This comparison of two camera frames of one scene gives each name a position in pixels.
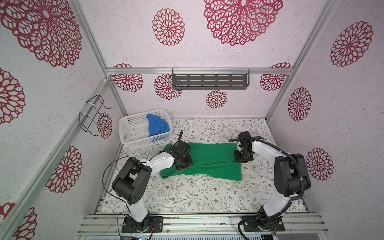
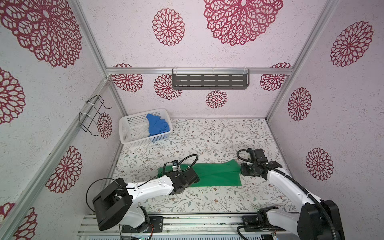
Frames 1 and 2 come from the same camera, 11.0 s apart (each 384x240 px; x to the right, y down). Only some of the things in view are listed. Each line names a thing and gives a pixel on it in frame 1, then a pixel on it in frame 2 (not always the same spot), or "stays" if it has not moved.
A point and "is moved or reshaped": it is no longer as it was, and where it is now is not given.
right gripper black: x=238 y=159 → x=243 y=166
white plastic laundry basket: x=134 y=129 stays
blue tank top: x=156 y=125 stays
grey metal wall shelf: x=207 y=79 stays
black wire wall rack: x=89 y=116 stays
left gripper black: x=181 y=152 → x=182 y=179
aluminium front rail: x=200 y=225 stays
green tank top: x=221 y=160 is moved or reshaped
